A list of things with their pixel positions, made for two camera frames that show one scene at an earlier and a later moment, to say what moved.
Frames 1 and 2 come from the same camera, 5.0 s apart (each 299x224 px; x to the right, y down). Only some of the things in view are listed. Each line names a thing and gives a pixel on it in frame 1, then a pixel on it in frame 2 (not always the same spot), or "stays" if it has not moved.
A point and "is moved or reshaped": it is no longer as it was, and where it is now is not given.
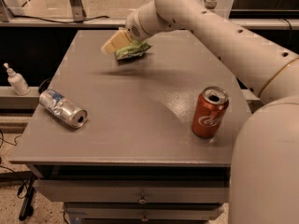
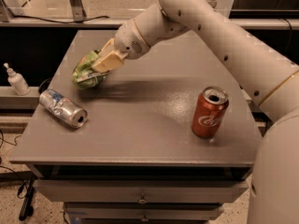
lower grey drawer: [142, 211] stays
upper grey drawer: [132, 190] stays
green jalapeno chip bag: [132, 51] is moved or reshaped
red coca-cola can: [209, 112] stays
